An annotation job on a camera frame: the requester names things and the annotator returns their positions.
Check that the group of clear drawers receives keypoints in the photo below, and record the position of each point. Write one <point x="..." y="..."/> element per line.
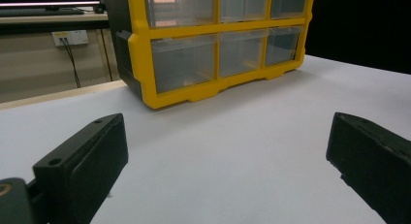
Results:
<point x="240" y="52"/>

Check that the desk with dark edge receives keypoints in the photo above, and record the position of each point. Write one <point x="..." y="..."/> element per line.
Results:
<point x="48" y="19"/>

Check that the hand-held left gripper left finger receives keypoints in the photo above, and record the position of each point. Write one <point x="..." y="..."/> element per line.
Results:
<point x="80" y="166"/>

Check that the white wall power outlet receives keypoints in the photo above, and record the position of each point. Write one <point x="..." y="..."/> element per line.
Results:
<point x="76" y="37"/>

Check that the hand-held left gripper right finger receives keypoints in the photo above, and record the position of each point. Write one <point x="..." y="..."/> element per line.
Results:
<point x="374" y="162"/>

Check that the clear plastic storage drawer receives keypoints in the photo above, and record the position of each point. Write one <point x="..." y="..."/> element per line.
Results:
<point x="184" y="64"/>

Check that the yellow black drawer organizer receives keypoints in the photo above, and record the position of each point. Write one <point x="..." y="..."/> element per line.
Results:
<point x="142" y="56"/>

